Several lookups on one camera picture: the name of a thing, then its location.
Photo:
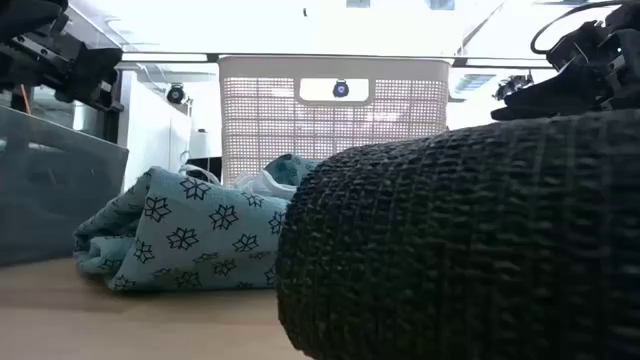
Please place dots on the black background box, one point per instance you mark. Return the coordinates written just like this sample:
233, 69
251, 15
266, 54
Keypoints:
205, 167

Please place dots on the black ceiling spotlight cluster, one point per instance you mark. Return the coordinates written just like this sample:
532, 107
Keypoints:
512, 85

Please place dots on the grey translucent plastic tray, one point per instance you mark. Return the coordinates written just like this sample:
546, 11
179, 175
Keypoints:
50, 190

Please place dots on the black ceiling camera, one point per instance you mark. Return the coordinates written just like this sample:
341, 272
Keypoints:
175, 94
341, 89

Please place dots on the black bandage roll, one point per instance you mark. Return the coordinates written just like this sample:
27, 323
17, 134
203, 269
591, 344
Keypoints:
450, 240

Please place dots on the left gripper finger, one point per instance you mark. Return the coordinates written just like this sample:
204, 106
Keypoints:
100, 75

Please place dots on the white plastic laundry basket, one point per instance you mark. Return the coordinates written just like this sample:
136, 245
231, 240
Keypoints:
260, 125

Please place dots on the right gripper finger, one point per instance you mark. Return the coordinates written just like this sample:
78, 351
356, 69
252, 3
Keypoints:
560, 100

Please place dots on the patterned teal hospital gown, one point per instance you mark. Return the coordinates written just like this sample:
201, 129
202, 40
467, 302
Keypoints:
200, 225

